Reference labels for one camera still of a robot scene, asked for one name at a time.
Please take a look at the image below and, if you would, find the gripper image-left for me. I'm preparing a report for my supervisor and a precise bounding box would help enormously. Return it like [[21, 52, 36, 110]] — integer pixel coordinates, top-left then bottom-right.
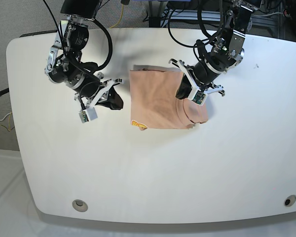
[[75, 78, 123, 110]]

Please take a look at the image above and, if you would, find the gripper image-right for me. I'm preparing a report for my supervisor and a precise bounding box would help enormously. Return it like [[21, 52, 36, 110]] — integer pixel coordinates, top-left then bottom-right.
[[176, 61, 220, 100]]

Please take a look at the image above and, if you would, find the peach orange T-shirt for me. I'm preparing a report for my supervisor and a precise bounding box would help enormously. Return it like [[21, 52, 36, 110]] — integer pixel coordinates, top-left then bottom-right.
[[129, 70, 208, 131]]

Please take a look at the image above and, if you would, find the left table grommet hole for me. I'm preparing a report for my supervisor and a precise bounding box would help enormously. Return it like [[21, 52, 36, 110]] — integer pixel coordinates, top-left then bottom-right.
[[72, 199, 88, 212]]

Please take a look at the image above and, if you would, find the table grommet hole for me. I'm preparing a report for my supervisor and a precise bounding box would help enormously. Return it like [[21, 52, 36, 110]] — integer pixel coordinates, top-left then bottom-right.
[[284, 195, 296, 207], [72, 199, 88, 212]]

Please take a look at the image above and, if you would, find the right table grommet hole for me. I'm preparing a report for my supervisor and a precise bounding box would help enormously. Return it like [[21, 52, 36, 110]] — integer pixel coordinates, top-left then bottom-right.
[[284, 195, 296, 207]]

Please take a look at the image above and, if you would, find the aluminium frame rail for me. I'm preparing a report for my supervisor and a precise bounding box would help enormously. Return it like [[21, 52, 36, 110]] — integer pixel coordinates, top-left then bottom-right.
[[163, 9, 285, 40]]

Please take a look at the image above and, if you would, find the yellow floor cable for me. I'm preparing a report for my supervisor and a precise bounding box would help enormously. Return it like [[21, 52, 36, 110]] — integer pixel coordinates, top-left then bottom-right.
[[110, 2, 124, 29]]

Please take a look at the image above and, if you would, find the black looped cable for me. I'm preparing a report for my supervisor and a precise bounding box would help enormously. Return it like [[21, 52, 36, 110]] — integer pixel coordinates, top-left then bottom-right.
[[167, 0, 225, 49]]

